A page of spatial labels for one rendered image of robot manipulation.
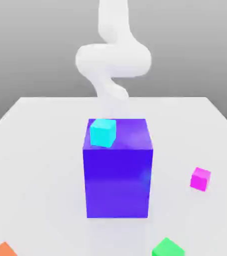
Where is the small cyan cube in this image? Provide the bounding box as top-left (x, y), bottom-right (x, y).
top-left (89, 118), bottom-right (117, 149)

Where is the small magenta cube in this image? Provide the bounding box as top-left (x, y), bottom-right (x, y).
top-left (189, 166), bottom-right (212, 193)

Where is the small green cube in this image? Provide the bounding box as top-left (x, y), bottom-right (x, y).
top-left (151, 237), bottom-right (186, 256)

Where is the small orange cube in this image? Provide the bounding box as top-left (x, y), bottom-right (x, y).
top-left (0, 241), bottom-right (19, 256)

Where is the large blue box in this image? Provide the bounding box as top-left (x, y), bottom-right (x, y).
top-left (82, 118), bottom-right (154, 219)

